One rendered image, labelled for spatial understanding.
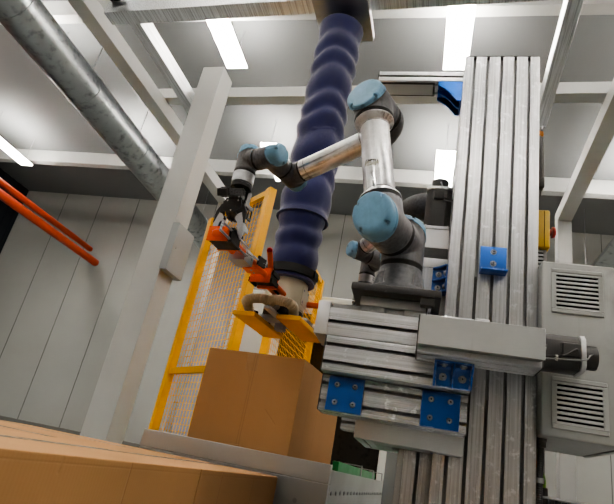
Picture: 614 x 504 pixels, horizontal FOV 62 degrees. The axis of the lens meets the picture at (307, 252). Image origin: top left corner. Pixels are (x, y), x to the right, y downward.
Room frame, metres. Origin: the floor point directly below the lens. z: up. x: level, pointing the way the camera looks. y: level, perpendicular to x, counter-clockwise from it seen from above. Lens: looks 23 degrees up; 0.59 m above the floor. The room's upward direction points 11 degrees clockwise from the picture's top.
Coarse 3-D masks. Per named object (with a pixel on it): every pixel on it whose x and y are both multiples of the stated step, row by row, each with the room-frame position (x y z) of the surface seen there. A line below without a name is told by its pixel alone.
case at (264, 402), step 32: (224, 352) 2.00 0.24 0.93; (224, 384) 1.99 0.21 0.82; (256, 384) 1.95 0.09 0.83; (288, 384) 1.90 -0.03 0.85; (320, 384) 2.11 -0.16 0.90; (192, 416) 2.03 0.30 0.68; (224, 416) 1.98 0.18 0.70; (256, 416) 1.94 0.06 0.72; (288, 416) 1.89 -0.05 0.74; (320, 416) 2.18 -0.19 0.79; (256, 448) 1.93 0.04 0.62; (288, 448) 1.89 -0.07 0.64; (320, 448) 2.26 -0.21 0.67
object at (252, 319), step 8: (232, 312) 1.99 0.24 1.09; (240, 312) 1.98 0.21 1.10; (248, 312) 1.96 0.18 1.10; (256, 312) 2.05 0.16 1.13; (248, 320) 2.04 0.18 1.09; (256, 320) 2.01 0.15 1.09; (264, 320) 2.05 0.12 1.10; (256, 328) 2.16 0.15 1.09; (264, 328) 2.13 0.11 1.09; (272, 328) 2.14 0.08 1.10; (264, 336) 2.28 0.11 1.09; (272, 336) 2.25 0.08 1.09; (280, 336) 2.23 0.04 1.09
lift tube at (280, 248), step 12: (288, 216) 2.00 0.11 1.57; (300, 216) 1.99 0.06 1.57; (312, 216) 1.99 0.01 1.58; (288, 228) 2.00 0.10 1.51; (300, 228) 1.99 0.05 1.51; (312, 228) 2.01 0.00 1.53; (276, 240) 2.05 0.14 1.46; (288, 240) 2.00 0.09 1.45; (300, 240) 1.99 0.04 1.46; (312, 240) 2.01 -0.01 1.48; (276, 252) 2.02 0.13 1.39; (288, 252) 1.99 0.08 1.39; (300, 252) 1.99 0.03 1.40; (312, 252) 2.02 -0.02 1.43; (312, 264) 2.03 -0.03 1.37; (288, 276) 2.01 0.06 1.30; (300, 276) 1.99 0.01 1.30; (312, 288) 2.11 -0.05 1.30
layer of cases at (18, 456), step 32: (0, 448) 0.66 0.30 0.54; (32, 448) 0.75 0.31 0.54; (64, 448) 0.91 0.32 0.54; (96, 448) 1.16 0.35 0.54; (128, 448) 1.60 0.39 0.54; (0, 480) 0.67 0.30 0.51; (32, 480) 0.72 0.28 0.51; (64, 480) 0.78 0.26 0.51; (96, 480) 0.85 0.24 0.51; (128, 480) 0.94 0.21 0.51; (160, 480) 1.04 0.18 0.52; (192, 480) 1.17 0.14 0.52; (224, 480) 1.34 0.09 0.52; (256, 480) 1.57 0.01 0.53
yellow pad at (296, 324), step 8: (280, 320) 1.94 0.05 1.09; (288, 320) 1.91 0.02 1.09; (296, 320) 1.89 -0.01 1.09; (304, 320) 1.93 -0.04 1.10; (288, 328) 2.04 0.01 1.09; (296, 328) 2.02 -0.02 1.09; (304, 328) 1.99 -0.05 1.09; (312, 328) 2.03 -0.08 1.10; (304, 336) 2.13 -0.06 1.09; (312, 336) 2.10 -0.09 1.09
